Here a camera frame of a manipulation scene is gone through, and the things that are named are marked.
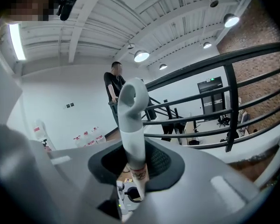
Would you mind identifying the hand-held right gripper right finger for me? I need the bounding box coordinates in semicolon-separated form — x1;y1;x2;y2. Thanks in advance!
130;138;262;224

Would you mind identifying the large dome pendant lamp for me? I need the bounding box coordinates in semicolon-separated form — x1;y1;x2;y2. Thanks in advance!
223;13;240;28
133;49;151;63

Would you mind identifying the black office chair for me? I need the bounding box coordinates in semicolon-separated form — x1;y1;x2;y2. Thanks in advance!
216;115;231;128

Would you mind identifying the black metal railing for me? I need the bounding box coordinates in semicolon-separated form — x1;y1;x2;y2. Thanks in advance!
108;42;280;153

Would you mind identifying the black head-mounted camera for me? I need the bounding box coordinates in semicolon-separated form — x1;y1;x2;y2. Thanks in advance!
56;0;80;21

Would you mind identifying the fluorescent tube ceiling light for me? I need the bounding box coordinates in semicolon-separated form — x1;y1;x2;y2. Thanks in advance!
8;23;27;61

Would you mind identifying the black double door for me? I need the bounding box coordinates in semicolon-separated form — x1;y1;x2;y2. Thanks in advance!
196;76;226;115

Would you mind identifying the clear water jug red label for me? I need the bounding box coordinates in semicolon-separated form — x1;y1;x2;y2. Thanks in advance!
91;126;104;143
73;134;85;147
83;129;95;146
33;119;47;140

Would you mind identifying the grey and white broom handle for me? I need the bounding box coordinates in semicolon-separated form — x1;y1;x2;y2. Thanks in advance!
117;77;150;202

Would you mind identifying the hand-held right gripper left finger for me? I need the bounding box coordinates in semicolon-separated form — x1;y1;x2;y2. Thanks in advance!
0;124;122;224

